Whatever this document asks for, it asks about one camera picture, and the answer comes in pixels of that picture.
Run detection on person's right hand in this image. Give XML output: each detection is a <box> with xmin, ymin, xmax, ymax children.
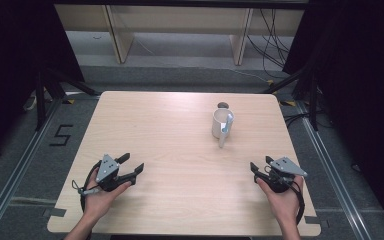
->
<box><xmin>255</xmin><ymin>175</ymin><xmax>305</xmax><ymax>229</ymax></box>

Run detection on metal floor rail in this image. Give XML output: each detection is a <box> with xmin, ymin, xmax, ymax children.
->
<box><xmin>294</xmin><ymin>100</ymin><xmax>374</xmax><ymax>240</ymax></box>
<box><xmin>0</xmin><ymin>96</ymin><xmax>64</xmax><ymax>240</ymax></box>

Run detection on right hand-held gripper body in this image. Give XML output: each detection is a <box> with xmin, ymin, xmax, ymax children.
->
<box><xmin>257</xmin><ymin>156</ymin><xmax>309</xmax><ymax>194</ymax></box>

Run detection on black metal stand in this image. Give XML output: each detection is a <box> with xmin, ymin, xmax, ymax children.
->
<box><xmin>261</xmin><ymin>64</ymin><xmax>320</xmax><ymax>132</ymax></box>
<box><xmin>34</xmin><ymin>67</ymin><xmax>102</xmax><ymax>132</ymax></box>

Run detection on black floor cables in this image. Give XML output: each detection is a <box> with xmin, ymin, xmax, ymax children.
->
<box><xmin>282</xmin><ymin>111</ymin><xmax>335</xmax><ymax>130</ymax></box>

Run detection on grey tape patch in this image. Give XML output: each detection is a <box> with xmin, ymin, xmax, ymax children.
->
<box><xmin>42</xmin><ymin>207</ymin><xmax>67</xmax><ymax>219</ymax></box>
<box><xmin>304</xmin><ymin>215</ymin><xmax>330</xmax><ymax>230</ymax></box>

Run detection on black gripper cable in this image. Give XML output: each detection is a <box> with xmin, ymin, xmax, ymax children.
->
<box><xmin>281</xmin><ymin>171</ymin><xmax>306</xmax><ymax>226</ymax></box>
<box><xmin>80</xmin><ymin>159</ymin><xmax>103</xmax><ymax>215</ymax></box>

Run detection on person's left hand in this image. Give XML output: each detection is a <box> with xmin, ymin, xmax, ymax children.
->
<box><xmin>82</xmin><ymin>166</ymin><xmax>133</xmax><ymax>224</ymax></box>

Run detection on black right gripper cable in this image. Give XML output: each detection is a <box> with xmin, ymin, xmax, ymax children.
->
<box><xmin>281</xmin><ymin>171</ymin><xmax>306</xmax><ymax>226</ymax></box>

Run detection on light blue toothbrush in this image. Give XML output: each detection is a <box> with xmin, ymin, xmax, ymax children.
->
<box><xmin>221</xmin><ymin>113</ymin><xmax>235</xmax><ymax>135</ymax></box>

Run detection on bundle of black cables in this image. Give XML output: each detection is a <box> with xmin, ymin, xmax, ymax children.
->
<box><xmin>245</xmin><ymin>8</ymin><xmax>292</xmax><ymax>80</ymax></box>

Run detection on black overhead frame beam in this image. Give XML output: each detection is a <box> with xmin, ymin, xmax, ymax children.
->
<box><xmin>52</xmin><ymin>0</ymin><xmax>310</xmax><ymax>10</ymax></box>

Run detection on dark curtain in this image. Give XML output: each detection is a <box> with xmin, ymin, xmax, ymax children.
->
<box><xmin>0</xmin><ymin>0</ymin><xmax>85</xmax><ymax>169</ymax></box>
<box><xmin>281</xmin><ymin>0</ymin><xmax>384</xmax><ymax>239</ymax></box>

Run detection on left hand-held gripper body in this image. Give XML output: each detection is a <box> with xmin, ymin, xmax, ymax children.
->
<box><xmin>95</xmin><ymin>153</ymin><xmax>138</xmax><ymax>193</ymax></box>

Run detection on thin white floor cable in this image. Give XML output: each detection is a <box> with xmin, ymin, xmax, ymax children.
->
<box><xmin>133</xmin><ymin>34</ymin><xmax>272</xmax><ymax>84</ymax></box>

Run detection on white cup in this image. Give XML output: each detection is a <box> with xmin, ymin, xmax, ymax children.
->
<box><xmin>211</xmin><ymin>107</ymin><xmax>236</xmax><ymax>149</ymax></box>

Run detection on beige wooden shelf unit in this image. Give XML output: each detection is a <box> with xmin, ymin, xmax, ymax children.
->
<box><xmin>53</xmin><ymin>4</ymin><xmax>305</xmax><ymax>66</ymax></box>

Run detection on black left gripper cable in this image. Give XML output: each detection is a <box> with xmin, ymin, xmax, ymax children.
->
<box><xmin>80</xmin><ymin>159</ymin><xmax>103</xmax><ymax>215</ymax></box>

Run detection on grey cable plug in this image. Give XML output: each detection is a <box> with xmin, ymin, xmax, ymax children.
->
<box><xmin>71</xmin><ymin>179</ymin><xmax>102</xmax><ymax>197</ymax></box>

